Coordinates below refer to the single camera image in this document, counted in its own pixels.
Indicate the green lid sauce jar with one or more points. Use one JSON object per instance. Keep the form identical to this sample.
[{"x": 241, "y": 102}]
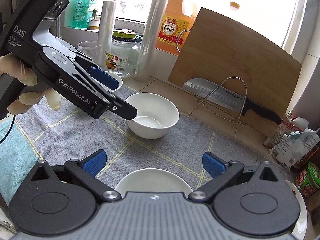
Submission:
[{"x": 307, "y": 181}]

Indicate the green dish soap bottle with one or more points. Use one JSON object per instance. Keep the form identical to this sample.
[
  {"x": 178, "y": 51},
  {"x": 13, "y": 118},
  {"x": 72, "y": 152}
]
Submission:
[{"x": 82, "y": 13}]

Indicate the white seasoning bag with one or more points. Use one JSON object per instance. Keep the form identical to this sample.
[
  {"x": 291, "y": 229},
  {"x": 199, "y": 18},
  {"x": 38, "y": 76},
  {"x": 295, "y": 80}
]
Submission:
[{"x": 292, "y": 148}]

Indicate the white bowl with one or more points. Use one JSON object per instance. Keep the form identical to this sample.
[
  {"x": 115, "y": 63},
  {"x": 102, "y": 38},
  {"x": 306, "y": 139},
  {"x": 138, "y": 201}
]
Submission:
[
  {"x": 152, "y": 180},
  {"x": 156, "y": 115},
  {"x": 113, "y": 84}
]

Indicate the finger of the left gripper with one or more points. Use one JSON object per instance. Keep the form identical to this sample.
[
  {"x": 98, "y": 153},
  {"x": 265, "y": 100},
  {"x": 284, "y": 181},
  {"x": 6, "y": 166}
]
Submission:
[
  {"x": 121, "y": 108},
  {"x": 98, "y": 74}
]

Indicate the clear glass mug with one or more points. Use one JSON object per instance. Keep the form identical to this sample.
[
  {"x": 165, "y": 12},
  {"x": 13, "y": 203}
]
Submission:
[{"x": 91, "y": 49}]

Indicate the glass jar green lid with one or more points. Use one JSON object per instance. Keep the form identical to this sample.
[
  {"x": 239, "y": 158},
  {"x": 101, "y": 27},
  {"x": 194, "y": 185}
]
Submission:
[{"x": 122, "y": 53}]

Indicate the red white snack bag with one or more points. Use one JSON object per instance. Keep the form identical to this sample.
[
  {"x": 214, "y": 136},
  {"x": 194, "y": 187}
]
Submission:
[{"x": 285, "y": 128}]

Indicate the orange cooking wine jug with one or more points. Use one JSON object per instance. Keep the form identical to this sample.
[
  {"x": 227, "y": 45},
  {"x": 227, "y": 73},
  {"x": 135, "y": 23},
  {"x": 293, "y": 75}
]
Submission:
[{"x": 179, "y": 16}]

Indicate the tall plastic wrap roll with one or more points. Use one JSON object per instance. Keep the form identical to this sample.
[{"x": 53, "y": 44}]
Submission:
[{"x": 147, "y": 47}]

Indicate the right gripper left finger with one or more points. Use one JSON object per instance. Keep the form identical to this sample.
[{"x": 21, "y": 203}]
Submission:
[{"x": 83, "y": 173}]

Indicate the small potted plant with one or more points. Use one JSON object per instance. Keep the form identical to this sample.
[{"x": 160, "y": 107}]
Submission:
[{"x": 94, "y": 21}]

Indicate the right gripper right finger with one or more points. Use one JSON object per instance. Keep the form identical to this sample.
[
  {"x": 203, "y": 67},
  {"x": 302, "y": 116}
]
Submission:
[{"x": 224, "y": 174}]

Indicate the metal wire rack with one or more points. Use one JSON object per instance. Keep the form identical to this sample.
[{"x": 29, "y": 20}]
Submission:
[{"x": 235, "y": 116}]

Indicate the bamboo cutting board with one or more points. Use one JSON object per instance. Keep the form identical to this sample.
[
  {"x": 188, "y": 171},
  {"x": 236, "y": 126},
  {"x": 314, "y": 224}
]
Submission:
[{"x": 222, "y": 50}]

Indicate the grey blue kitchen towel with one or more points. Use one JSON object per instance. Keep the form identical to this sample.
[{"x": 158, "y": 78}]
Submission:
[{"x": 58, "y": 136}]

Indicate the kitchen knife black handle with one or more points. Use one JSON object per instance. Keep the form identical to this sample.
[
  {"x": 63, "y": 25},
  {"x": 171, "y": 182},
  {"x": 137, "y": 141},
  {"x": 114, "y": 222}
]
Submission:
[{"x": 228, "y": 99}]

